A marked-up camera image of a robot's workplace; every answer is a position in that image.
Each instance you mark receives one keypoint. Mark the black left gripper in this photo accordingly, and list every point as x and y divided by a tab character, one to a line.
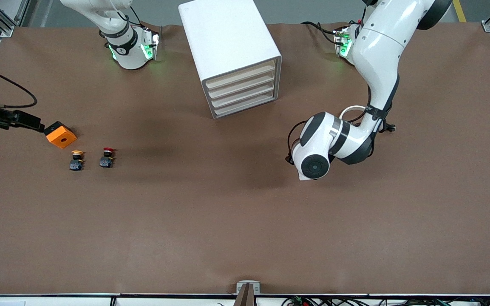
289	160

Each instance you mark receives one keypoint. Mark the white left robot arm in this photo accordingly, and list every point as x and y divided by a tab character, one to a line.
376	51

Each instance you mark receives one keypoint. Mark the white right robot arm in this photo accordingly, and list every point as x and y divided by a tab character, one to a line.
130	51

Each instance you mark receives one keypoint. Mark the orange button box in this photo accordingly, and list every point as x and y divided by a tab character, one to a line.
61	138

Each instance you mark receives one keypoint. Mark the yellow push button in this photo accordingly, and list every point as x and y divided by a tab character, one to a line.
76	162

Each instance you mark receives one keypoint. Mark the red push button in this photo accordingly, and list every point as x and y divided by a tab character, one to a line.
106	160

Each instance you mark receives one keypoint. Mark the brown table mat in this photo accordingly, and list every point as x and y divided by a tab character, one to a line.
244	212

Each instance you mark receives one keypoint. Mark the white curved plastic piece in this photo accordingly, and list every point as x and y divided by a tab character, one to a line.
351	108

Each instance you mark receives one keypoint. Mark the small black clip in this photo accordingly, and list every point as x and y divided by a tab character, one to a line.
389	127

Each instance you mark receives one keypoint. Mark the grey metal bracket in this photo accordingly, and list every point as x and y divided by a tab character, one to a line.
248	282

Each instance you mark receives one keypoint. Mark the brown pointed post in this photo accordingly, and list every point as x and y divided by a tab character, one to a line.
247	297

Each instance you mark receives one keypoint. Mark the white table edge rail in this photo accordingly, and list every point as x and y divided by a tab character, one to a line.
164	301

